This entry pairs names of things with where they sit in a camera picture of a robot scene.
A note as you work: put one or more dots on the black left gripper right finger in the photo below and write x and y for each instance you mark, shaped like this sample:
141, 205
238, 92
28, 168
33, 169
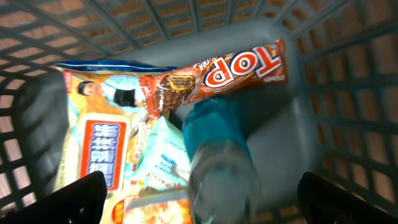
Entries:
325, 203

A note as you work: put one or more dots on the blue mouthwash bottle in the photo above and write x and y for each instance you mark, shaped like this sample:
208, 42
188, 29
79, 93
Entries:
223, 186

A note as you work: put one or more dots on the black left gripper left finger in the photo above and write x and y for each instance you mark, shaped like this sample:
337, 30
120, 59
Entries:
79, 202

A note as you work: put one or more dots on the yellow chips snack bag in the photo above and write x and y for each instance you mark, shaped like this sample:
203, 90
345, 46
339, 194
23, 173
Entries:
108, 127

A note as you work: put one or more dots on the light blue wet wipes pack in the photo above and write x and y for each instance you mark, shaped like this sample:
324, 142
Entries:
164, 162

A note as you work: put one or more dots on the brown Top chocolate bar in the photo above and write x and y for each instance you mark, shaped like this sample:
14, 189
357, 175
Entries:
214, 76

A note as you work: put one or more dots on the small orange white tissue pack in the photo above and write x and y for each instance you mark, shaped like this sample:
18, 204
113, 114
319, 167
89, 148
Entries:
168, 207

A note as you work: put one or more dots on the grey plastic mesh basket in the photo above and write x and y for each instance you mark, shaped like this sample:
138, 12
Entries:
336, 116

